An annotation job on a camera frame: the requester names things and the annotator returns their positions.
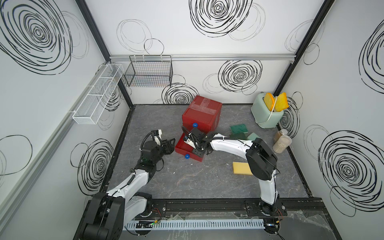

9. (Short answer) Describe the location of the white mesh shelf basket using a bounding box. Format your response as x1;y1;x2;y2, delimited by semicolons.
73;63;124;125

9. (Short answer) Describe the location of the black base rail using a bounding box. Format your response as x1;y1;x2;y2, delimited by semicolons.
136;198;326;218

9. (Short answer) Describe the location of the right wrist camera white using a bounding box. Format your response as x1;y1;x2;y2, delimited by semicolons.
183;134;195;146

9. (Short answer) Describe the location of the mint green toaster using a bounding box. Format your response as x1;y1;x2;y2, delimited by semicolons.
251;93;284;129

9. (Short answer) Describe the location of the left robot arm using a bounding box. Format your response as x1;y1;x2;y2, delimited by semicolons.
78;137;176;240

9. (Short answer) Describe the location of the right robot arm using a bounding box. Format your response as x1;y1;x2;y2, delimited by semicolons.
182;127;279;216

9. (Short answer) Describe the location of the grey slotted cable duct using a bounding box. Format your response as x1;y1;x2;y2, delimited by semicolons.
125;219;266;231

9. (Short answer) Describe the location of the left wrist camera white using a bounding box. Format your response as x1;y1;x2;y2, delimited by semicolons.
151;130;162;142

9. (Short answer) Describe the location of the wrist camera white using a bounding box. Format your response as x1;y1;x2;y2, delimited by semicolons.
151;130;162;142
183;134;195;146

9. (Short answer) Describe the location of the yellow toast slice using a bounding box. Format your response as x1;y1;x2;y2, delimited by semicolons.
264;93;275;112
274;93;289;112

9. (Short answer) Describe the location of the red drawer cabinet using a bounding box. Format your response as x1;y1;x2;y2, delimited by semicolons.
182;96;223;133

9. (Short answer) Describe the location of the left yellow toast slice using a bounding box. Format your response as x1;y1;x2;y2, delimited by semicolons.
264;93;275;112

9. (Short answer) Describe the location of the clear jar with grains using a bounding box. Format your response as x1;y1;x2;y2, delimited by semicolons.
273;135;292;154

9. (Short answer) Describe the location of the black wire basket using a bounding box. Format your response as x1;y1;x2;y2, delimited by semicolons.
124;55;173;88

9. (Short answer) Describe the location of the yellow sponge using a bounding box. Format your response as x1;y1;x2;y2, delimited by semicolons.
233;162;253;176

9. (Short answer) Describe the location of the dark green sponge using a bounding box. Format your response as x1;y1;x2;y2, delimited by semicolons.
230;124;249;135

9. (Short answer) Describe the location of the right yellow toast slice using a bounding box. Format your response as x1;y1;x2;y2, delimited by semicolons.
274;93;289;112

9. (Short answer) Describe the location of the brown spice jar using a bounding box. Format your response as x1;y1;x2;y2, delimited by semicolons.
274;129;288;143

